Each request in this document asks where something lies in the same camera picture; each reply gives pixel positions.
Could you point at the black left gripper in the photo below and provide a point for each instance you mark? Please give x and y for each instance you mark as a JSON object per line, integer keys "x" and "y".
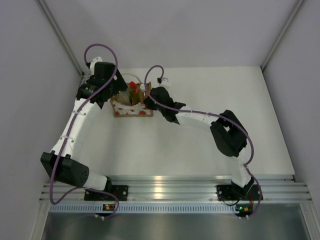
{"x": 119, "y": 84}

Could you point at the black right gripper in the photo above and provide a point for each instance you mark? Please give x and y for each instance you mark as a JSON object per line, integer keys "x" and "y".
{"x": 149, "y": 105}

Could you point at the red dotted canvas bag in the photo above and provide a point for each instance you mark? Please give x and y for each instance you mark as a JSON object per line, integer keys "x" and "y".
{"x": 138, "y": 110}

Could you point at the clear bottle grey cap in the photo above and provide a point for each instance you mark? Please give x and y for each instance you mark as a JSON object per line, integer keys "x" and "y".
{"x": 124, "y": 98}

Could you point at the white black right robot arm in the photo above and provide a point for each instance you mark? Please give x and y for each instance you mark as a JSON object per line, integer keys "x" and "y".
{"x": 229, "y": 135}

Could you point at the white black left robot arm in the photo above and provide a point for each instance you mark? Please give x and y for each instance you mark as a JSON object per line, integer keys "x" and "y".
{"x": 62, "y": 163}

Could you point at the amber bottle white cap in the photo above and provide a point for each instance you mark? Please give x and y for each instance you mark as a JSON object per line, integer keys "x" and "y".
{"x": 142, "y": 93}

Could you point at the yellow bottle red cap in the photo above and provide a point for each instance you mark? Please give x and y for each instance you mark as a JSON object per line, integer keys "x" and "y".
{"x": 134, "y": 93}

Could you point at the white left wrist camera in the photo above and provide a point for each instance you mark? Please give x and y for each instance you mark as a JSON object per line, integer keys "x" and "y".
{"x": 91, "y": 64}

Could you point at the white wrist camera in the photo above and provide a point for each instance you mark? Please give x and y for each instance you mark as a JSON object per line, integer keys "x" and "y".
{"x": 91, "y": 64}
{"x": 163, "y": 81}

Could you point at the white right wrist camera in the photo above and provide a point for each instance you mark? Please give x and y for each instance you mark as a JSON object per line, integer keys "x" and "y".
{"x": 163, "y": 81}

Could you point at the left aluminium frame post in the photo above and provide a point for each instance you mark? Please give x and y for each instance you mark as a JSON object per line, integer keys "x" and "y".
{"x": 60, "y": 35}

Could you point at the aluminium frame post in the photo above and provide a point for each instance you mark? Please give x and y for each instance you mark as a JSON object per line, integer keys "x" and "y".
{"x": 60, "y": 35}
{"x": 285, "y": 27}

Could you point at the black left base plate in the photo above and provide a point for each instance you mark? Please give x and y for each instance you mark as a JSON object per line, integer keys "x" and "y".
{"x": 117, "y": 191}

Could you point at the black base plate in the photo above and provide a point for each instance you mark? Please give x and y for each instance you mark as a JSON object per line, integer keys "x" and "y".
{"x": 117, "y": 191}
{"x": 232, "y": 193}

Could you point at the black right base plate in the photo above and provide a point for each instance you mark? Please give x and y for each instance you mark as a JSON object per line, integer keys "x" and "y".
{"x": 232, "y": 193}

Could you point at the white slotted cable duct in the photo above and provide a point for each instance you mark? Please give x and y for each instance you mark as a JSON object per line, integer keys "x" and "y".
{"x": 139, "y": 208}

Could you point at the aluminium mounting rail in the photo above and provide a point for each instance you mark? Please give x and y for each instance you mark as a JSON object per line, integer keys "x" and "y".
{"x": 202, "y": 189}

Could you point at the right aluminium frame post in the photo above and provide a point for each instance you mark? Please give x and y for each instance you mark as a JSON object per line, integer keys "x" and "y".
{"x": 285, "y": 27}

